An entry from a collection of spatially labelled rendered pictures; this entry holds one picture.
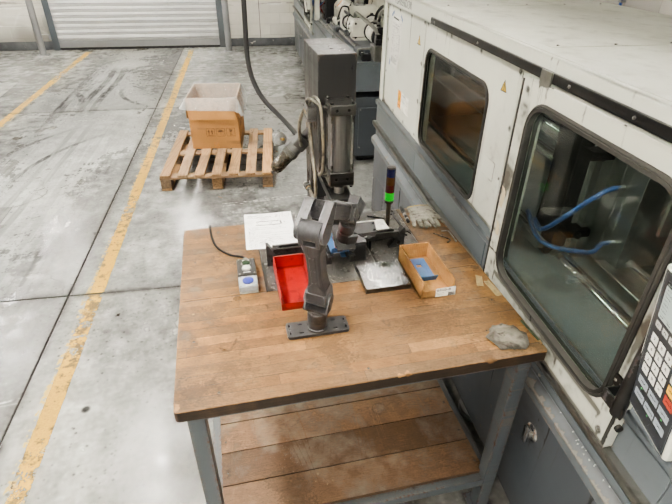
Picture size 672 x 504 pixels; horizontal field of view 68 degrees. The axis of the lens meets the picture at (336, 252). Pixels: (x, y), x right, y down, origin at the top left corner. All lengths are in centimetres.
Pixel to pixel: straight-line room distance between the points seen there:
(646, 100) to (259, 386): 120
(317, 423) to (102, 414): 110
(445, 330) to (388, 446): 70
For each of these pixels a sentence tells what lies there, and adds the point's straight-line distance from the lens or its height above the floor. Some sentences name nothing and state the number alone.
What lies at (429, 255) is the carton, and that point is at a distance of 196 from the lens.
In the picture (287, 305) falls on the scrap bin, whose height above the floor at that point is 92.
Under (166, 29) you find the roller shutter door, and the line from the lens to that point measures 1097.
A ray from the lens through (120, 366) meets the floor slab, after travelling 297.
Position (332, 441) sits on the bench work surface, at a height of 22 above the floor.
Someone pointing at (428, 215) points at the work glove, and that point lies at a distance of 224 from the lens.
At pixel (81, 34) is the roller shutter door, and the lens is 1131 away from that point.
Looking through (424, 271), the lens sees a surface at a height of 91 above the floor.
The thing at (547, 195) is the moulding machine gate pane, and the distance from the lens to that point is 166.
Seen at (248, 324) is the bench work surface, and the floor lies 90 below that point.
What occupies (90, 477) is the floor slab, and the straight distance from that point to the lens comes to 256.
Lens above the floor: 198
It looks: 33 degrees down
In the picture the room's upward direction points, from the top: 1 degrees clockwise
